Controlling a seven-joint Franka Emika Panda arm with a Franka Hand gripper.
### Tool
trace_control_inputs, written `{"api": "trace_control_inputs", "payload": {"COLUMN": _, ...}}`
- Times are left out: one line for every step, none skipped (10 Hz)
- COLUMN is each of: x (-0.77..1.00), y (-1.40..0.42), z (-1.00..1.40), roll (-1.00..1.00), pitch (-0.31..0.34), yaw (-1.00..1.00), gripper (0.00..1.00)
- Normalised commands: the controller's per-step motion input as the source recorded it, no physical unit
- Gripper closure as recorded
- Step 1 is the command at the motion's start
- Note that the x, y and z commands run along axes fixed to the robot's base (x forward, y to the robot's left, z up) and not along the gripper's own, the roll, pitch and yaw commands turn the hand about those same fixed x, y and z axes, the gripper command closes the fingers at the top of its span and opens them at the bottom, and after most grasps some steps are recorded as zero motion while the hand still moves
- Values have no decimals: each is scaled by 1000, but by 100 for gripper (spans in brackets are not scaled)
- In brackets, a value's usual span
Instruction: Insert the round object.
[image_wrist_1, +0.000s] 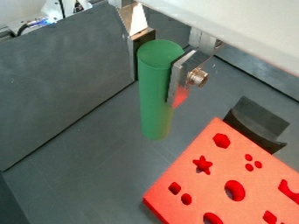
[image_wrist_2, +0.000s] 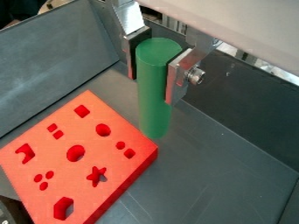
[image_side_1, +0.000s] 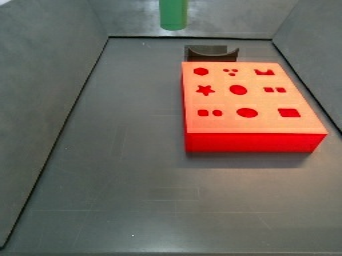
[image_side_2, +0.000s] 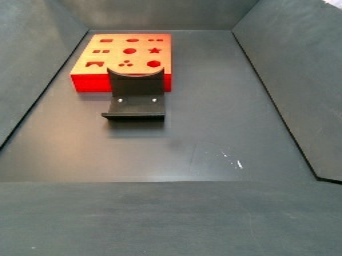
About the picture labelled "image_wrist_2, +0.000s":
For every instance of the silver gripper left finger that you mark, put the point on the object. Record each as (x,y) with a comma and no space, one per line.
(134,31)

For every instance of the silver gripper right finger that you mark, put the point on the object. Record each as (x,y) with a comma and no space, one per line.
(184,68)

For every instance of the green cylinder peg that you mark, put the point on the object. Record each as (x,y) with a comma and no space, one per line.
(153,55)

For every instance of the grey tray bin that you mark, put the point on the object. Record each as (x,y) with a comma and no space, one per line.
(228,168)

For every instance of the red shape sorter board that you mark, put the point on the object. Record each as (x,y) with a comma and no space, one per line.
(74,162)

